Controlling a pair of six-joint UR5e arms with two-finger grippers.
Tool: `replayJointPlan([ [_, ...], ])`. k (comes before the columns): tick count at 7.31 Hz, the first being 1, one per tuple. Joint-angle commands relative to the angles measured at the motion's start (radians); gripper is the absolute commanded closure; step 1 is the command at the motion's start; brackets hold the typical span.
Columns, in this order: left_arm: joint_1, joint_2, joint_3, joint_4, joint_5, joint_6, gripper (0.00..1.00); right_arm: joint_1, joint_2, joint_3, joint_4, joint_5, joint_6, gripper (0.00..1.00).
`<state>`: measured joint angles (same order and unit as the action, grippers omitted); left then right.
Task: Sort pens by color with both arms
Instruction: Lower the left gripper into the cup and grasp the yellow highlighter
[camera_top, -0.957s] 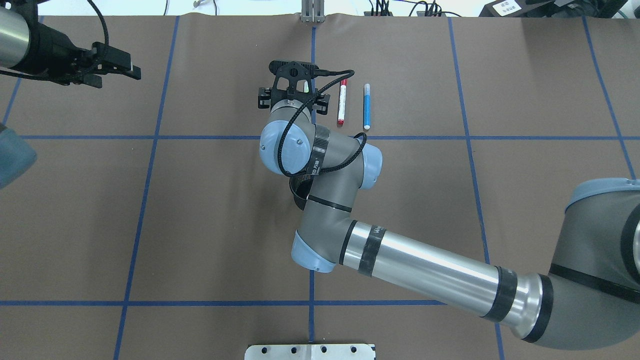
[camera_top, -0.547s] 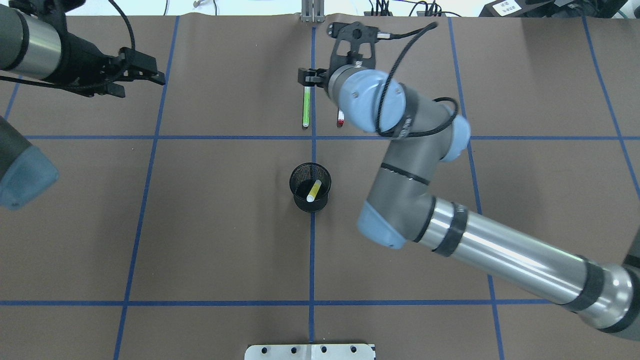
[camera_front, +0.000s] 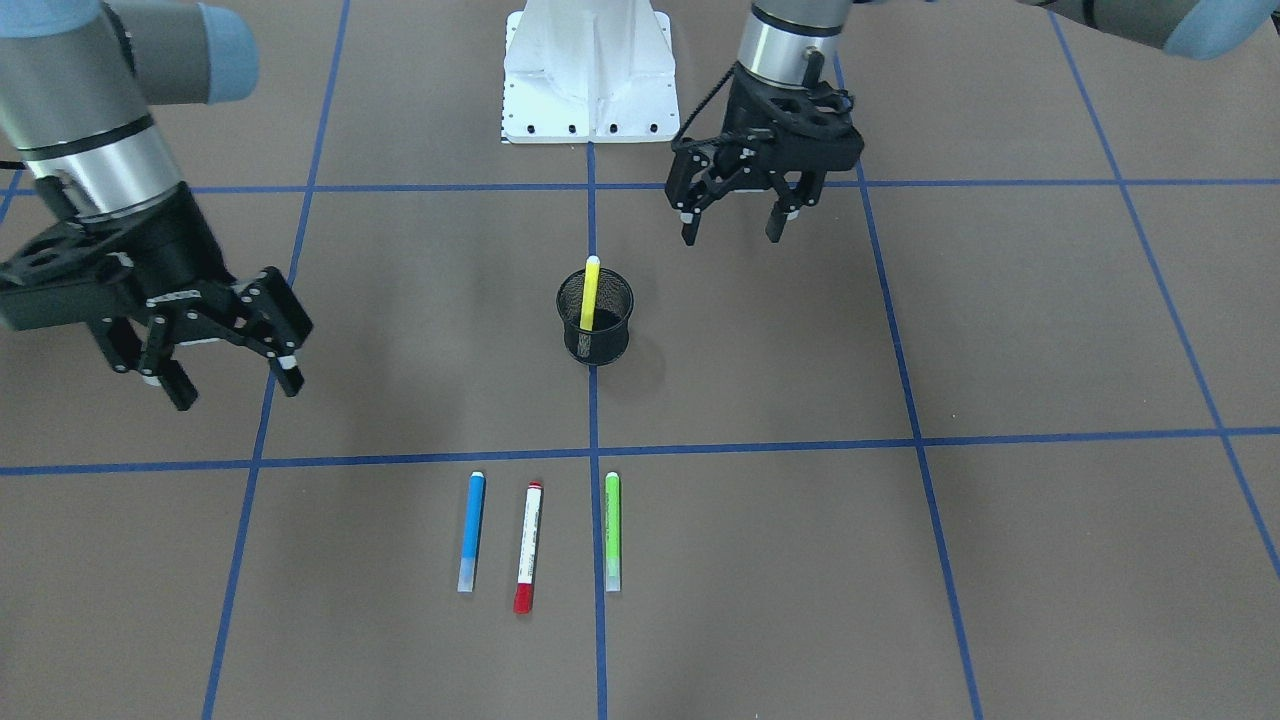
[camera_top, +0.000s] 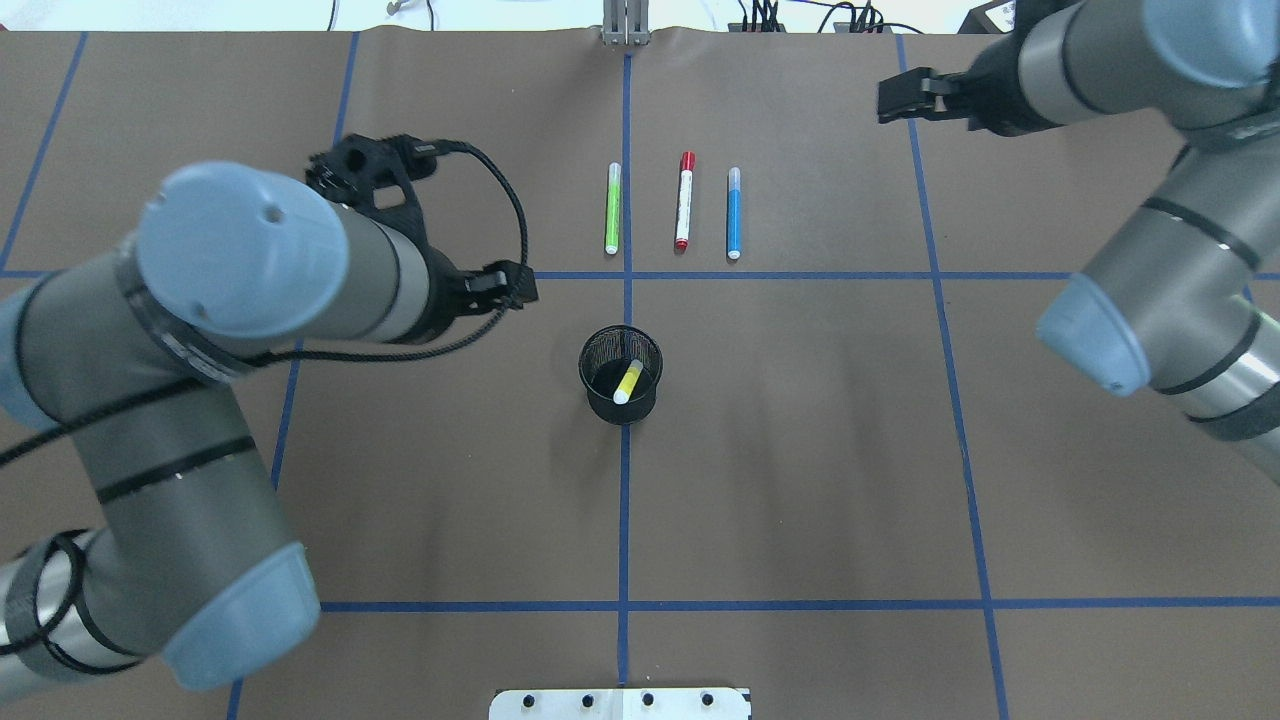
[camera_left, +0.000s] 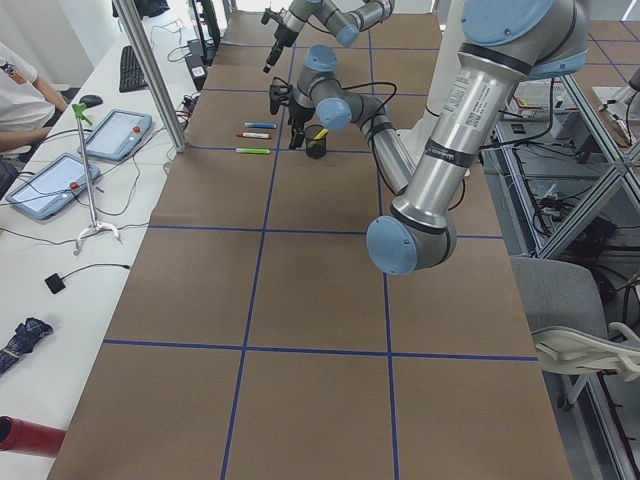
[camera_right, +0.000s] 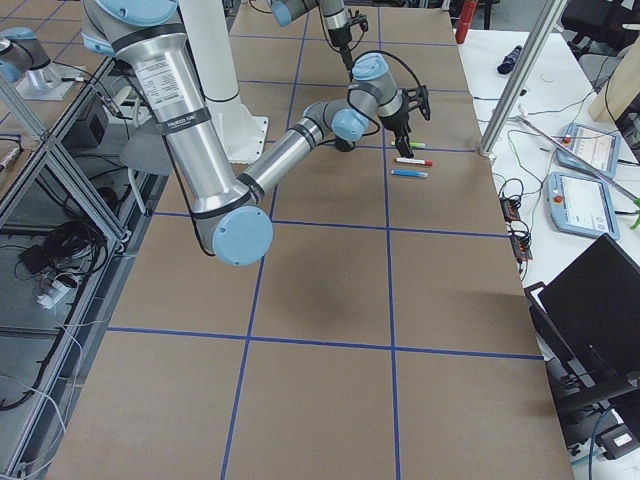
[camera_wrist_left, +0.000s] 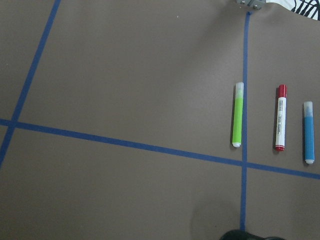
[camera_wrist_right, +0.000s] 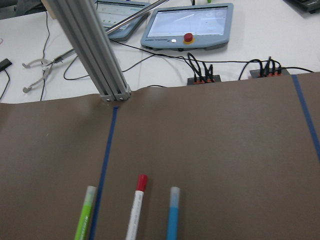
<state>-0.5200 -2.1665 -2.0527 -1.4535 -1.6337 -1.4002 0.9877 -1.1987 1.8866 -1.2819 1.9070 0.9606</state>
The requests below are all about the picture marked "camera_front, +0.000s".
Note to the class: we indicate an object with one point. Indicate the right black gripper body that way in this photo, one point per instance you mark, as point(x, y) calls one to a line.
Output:
point(172, 243)

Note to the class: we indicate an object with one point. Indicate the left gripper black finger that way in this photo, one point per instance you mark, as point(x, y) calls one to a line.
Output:
point(704, 171)

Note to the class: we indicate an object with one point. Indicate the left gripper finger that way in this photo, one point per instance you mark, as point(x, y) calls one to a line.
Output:
point(795, 190)

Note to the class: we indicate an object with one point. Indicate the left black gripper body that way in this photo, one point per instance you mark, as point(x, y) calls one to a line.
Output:
point(748, 112)

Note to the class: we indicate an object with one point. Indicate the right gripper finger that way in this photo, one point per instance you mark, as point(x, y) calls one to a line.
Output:
point(142, 339)
point(262, 315)

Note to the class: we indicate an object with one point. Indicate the yellow marker pen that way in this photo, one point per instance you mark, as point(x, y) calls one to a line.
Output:
point(590, 284)

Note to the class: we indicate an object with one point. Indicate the blue marker pen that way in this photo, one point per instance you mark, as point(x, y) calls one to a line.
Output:
point(471, 532)

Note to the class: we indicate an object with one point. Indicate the green marker pen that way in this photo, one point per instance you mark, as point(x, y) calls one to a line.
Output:
point(612, 531)

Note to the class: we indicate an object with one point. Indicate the white red-capped marker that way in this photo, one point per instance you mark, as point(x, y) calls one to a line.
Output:
point(527, 561)

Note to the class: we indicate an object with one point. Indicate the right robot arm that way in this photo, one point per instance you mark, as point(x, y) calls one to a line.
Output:
point(80, 80)

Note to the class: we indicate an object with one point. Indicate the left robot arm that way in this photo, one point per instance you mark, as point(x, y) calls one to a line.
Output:
point(986, 94)

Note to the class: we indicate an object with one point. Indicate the black mesh pen cup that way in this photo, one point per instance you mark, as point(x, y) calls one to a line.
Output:
point(607, 338)

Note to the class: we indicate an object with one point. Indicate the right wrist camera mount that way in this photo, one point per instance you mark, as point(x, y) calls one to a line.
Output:
point(65, 275)

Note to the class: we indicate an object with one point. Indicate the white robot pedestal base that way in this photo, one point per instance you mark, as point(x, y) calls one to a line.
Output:
point(588, 72)

